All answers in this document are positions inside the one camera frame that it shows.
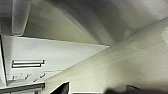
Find white drawer unit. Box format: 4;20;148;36
0;34;111;89

